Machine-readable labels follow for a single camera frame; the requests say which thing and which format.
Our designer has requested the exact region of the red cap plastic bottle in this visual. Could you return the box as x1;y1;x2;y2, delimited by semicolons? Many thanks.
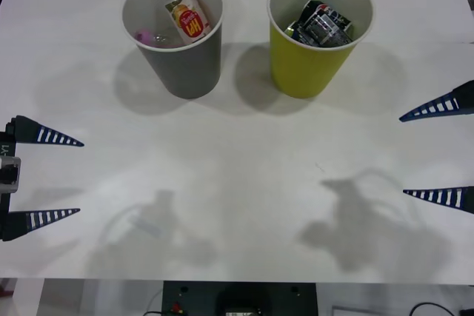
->
153;0;214;46

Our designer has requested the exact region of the yellow-green plastic bin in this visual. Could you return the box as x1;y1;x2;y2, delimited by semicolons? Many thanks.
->
267;0;374;100

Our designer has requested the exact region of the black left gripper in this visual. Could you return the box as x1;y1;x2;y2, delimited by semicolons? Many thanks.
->
0;115;85;242

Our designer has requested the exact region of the black can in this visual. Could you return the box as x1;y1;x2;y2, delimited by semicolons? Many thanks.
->
298;0;355;32

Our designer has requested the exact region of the grey plastic bin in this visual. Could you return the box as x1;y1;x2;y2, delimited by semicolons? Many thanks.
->
121;0;225;101

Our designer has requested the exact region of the pink cap clear bottle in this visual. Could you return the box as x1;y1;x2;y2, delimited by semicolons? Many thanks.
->
133;27;178;50

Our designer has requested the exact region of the black robot torso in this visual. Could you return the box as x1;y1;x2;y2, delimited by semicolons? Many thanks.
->
161;281;318;316

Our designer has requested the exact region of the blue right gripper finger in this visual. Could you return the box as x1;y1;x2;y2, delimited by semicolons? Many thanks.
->
398;80;474;123
402;185;474;215

